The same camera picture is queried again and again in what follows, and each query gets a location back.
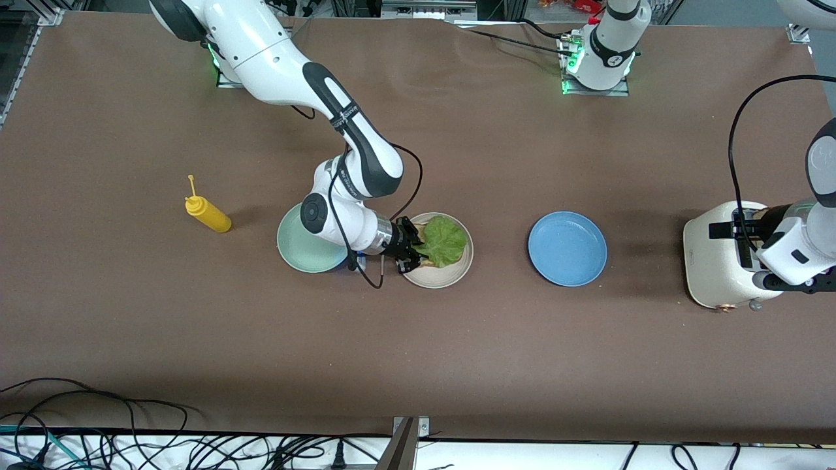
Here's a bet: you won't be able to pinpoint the light brown bread slice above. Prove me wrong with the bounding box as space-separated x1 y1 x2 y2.
418 222 437 267

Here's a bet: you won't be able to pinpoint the green lettuce leaf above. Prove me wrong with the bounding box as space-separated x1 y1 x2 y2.
423 215 468 268

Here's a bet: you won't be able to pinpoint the yellow squeeze mustard bottle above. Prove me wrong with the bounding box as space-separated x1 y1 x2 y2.
185 174 233 234

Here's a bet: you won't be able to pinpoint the beige round plate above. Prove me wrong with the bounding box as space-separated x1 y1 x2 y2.
394 213 474 289

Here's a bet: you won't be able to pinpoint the mint green round plate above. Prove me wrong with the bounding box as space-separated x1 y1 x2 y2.
277 202 350 274

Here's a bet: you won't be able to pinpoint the blue round plate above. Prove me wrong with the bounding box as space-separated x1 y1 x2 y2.
528 211 608 287

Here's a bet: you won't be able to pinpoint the cream white toaster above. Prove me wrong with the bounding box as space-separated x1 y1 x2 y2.
683 200 788 311

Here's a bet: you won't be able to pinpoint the grey equipment box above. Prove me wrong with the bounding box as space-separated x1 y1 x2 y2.
381 0 479 19

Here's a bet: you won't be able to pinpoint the red packaged items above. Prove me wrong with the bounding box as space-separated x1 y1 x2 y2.
539 0 605 15

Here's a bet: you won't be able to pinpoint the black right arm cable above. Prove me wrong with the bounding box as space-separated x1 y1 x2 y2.
291 104 424 290

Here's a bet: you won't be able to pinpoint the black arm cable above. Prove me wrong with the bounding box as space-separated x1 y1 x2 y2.
291 104 424 290
728 74 836 252

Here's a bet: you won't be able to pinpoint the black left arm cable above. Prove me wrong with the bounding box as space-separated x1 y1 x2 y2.
728 74 836 252

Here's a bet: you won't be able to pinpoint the metal table edge bracket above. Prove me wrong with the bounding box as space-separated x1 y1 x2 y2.
376 416 430 470

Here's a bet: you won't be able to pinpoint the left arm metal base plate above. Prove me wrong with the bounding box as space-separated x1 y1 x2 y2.
560 33 631 97

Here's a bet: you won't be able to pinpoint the black base power cable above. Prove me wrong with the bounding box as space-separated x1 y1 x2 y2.
447 18 579 61

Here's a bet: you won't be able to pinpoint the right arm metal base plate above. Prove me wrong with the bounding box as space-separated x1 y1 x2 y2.
214 39 249 89

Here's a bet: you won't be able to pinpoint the long black looped cable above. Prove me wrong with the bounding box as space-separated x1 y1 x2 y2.
0 377 197 451

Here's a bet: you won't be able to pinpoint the teal cable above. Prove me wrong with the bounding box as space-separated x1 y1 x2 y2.
0 426 89 469

